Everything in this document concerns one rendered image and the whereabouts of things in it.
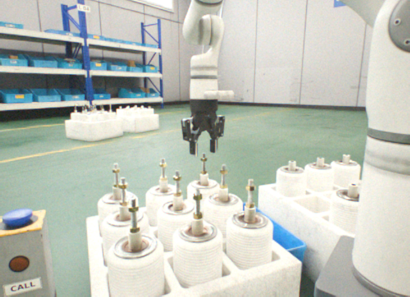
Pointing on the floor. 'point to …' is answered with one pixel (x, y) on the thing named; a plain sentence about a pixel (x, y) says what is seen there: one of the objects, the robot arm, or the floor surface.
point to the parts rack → (8, 33)
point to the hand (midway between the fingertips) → (204, 149)
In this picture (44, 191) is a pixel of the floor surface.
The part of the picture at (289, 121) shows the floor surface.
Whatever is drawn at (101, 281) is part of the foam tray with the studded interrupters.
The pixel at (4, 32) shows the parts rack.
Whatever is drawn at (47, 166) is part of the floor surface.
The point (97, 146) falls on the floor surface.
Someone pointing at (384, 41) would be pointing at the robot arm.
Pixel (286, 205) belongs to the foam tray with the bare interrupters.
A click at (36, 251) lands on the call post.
